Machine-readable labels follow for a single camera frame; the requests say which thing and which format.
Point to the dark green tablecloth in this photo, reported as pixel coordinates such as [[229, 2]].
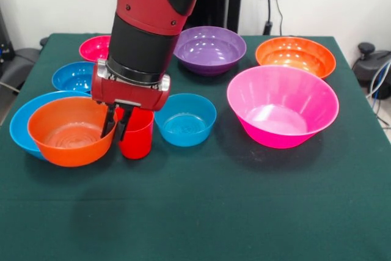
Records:
[[195, 206]]

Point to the black floor stand base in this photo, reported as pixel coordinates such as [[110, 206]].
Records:
[[21, 62], [366, 62]]

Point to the black equipment rack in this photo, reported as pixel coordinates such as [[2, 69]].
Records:
[[4, 44]]

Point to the small pink-red bowl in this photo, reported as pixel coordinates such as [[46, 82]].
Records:
[[94, 48]]

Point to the small light blue ridged bowl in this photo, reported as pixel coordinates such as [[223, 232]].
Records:
[[183, 120]]

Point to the small dark blue bowl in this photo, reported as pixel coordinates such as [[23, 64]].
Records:
[[70, 77]]

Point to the purple bowl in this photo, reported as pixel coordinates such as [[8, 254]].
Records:
[[210, 50]]

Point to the small orange ridged bowl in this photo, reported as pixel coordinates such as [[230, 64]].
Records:
[[70, 151]]

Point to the large blue bowl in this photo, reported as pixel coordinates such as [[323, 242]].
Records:
[[19, 126]]

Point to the red cup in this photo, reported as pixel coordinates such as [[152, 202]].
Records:
[[137, 138]]

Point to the large orange bowl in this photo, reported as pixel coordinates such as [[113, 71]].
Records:
[[293, 56]]

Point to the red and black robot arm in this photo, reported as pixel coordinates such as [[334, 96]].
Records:
[[146, 4]]

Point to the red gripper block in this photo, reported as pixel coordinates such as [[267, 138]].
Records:
[[128, 94]]

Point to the black round knob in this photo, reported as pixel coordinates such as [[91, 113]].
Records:
[[44, 41]]

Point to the large pink bowl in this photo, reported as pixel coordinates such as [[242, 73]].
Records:
[[281, 105]]

